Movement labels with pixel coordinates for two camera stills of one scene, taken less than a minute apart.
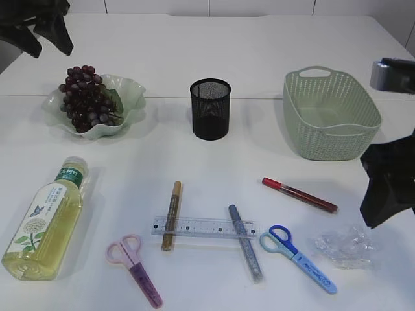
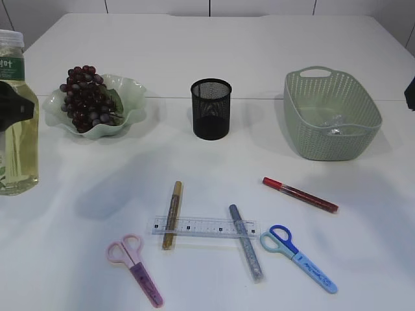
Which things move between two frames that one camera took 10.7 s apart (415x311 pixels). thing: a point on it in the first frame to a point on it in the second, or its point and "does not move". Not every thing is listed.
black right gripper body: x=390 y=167 to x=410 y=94
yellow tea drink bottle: x=38 y=242 to x=19 y=146
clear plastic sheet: x=348 y=248 to x=336 y=120
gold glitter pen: x=168 y=240 does not move
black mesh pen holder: x=211 y=109 does not move
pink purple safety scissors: x=124 y=252 does not move
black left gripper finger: x=54 y=28 to x=13 y=106
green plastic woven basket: x=331 y=116 does not move
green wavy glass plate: x=131 y=94 does not move
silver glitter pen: x=246 y=244 does not move
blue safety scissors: x=277 y=240 does not move
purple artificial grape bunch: x=87 y=102 does not move
